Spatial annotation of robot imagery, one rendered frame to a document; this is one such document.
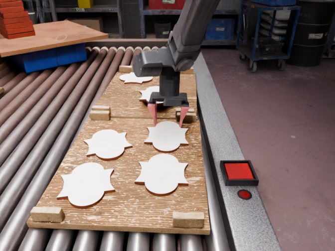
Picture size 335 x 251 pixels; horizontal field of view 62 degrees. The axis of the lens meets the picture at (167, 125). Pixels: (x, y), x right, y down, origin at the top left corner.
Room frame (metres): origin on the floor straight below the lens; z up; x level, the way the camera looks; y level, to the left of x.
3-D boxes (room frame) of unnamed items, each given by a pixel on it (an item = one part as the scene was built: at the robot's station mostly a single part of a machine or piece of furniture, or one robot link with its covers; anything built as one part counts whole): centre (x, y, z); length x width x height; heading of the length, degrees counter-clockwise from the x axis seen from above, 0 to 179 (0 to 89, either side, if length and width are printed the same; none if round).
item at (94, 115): (0.76, 0.21, 0.95); 0.06 x 0.02 x 0.03; 87
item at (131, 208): (0.55, 0.09, 0.93); 0.41 x 0.35 x 0.02; 177
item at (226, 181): (0.52, -0.17, 0.92); 0.08 x 0.08 x 0.02; 1
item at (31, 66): (1.41, 0.62, 0.97); 0.31 x 0.31 x 0.10; 41
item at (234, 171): (0.52, -0.17, 0.92); 0.06 x 0.06 x 0.01; 1
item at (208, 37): (5.16, -0.92, 0.32); 0.50 x 0.41 x 0.37; 88
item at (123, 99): (0.97, 0.06, 0.93); 0.41 x 0.35 x 0.02; 176
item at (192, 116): (0.74, -0.06, 0.95); 0.06 x 0.02 x 0.03; 87
